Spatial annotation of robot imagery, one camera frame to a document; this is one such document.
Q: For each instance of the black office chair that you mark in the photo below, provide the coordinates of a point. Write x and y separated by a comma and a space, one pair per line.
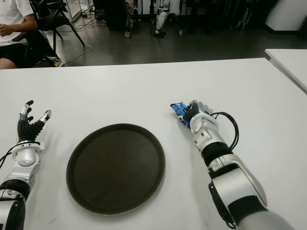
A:
38, 49

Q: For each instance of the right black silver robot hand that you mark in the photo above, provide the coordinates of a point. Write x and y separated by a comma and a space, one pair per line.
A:
193, 111

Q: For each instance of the white display board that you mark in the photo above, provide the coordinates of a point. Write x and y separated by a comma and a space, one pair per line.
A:
76, 9

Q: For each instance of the black wheeled robot gantry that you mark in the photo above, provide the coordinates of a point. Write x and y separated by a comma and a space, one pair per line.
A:
128, 26

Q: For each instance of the white humanoid robot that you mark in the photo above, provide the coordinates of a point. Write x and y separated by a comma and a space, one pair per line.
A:
160, 19

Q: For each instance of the black folding chair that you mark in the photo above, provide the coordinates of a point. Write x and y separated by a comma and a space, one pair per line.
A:
60, 21

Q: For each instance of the black cabinet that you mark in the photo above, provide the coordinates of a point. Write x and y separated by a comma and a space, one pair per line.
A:
116, 14

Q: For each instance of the blue Oreo cookie packet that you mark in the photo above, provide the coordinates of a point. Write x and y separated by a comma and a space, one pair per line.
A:
178, 109

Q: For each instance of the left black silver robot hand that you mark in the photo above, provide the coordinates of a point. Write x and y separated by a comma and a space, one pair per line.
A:
26, 131

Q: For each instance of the black folded chair stack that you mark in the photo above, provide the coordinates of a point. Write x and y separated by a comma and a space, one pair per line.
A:
244, 19

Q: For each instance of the round dark brown tray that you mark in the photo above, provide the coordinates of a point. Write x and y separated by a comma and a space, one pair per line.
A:
115, 167

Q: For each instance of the left silver black robot arm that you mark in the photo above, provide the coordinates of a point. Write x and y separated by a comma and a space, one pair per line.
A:
25, 159

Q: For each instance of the white side table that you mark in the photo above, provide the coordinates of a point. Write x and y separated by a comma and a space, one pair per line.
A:
290, 61

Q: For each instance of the seated person in white shirt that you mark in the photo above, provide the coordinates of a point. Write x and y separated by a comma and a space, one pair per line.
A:
12, 14

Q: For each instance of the right silver black robot arm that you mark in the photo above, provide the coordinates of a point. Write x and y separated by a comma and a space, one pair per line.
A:
235, 187

